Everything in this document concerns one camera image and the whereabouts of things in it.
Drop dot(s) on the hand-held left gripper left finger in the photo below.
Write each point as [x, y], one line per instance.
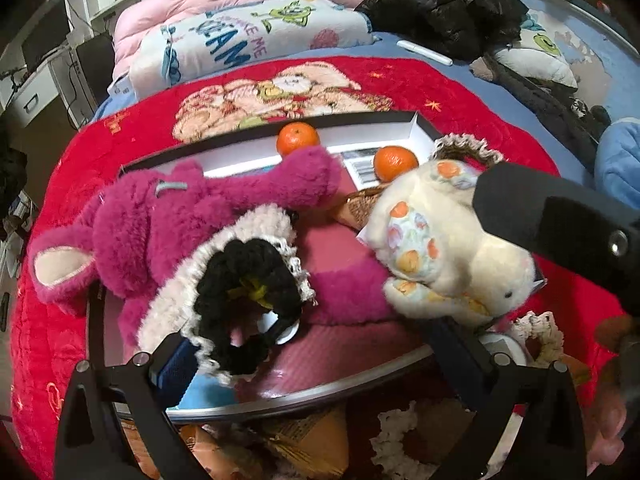
[175, 370]

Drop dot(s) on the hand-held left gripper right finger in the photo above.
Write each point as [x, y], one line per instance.
[450, 345]

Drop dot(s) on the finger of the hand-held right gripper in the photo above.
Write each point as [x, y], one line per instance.
[560, 220]

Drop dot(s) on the cream fleece headband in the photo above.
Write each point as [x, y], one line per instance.
[160, 310]

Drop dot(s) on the white plush rabbit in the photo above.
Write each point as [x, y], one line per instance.
[440, 250]

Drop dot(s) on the black crochet scrunchie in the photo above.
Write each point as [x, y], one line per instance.
[250, 275]

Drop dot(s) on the black box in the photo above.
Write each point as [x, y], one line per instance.
[350, 132]

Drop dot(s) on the person's right hand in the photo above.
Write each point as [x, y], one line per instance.
[605, 425]

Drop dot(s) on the blue fleece blanket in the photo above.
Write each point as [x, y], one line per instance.
[622, 155]

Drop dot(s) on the white crochet scrunchie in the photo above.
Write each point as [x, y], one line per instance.
[542, 330]

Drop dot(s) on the dark clothing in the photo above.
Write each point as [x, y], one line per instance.
[545, 105]

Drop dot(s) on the brown white-trimmed crochet scrunchie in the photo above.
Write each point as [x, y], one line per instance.
[465, 142]

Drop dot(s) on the gold snack packet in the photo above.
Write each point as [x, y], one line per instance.
[305, 440]

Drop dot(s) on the magenta plush bear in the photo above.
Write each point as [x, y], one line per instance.
[150, 220]

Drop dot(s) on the monster printed pillow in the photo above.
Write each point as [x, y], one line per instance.
[540, 60]

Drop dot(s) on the brown snack packet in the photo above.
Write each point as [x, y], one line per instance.
[357, 207]

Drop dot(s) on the blue bed sheet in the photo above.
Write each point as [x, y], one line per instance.
[600, 55]

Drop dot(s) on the orange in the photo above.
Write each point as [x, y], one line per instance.
[298, 139]
[395, 161]

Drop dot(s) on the red printed blanket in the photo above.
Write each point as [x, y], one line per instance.
[65, 220]

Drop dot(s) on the white remote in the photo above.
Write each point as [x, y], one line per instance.
[425, 53]

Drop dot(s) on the black puffer jacket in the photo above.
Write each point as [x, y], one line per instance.
[450, 0]

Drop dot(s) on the black jacket on chair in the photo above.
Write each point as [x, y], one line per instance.
[10, 170]

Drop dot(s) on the white desk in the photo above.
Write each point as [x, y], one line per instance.
[35, 100]

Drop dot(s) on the black computer tower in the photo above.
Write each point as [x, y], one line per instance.
[95, 75]

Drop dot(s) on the monster printed blanket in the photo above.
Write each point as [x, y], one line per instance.
[280, 35]

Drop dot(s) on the black monitor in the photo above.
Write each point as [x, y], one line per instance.
[47, 35]

